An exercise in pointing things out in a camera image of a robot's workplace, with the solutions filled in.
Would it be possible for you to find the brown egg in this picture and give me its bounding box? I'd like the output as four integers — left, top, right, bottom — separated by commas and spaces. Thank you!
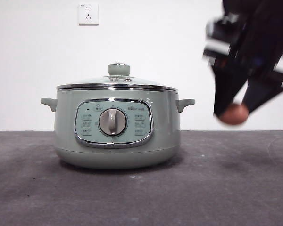
219, 103, 249, 125

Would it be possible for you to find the glass lid with green knob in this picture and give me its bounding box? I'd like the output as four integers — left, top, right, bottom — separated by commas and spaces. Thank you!
56, 63, 179, 91

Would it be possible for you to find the pale green electric pot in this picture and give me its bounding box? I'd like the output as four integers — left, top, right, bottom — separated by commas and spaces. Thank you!
40, 86, 196, 170

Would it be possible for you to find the pale grey camera box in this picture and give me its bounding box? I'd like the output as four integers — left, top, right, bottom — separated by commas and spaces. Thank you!
202, 13, 241, 61

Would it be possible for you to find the white wall socket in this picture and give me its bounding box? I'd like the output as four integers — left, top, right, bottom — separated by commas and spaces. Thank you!
78, 3, 100, 26

